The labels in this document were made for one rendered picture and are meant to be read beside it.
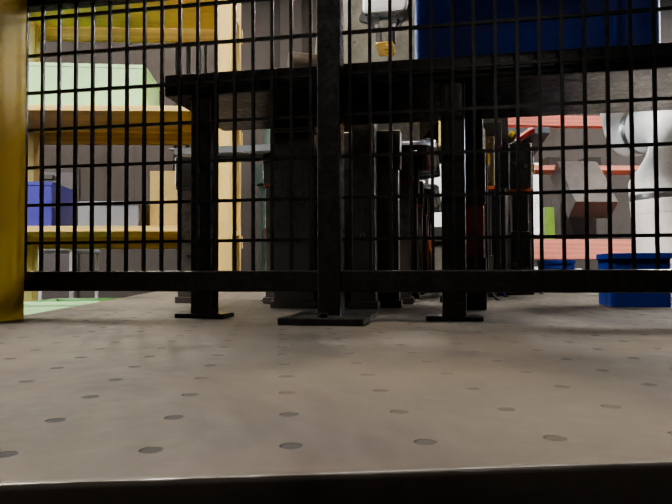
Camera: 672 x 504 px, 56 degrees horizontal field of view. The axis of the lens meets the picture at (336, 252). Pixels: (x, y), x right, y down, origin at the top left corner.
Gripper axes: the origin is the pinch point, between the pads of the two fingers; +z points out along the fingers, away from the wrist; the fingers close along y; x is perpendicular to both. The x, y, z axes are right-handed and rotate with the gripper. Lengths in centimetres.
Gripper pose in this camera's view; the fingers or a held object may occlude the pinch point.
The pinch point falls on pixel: (385, 38)
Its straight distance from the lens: 149.3
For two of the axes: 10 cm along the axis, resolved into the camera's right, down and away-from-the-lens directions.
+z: 0.0, 10.0, -0.3
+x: -1.7, -0.3, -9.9
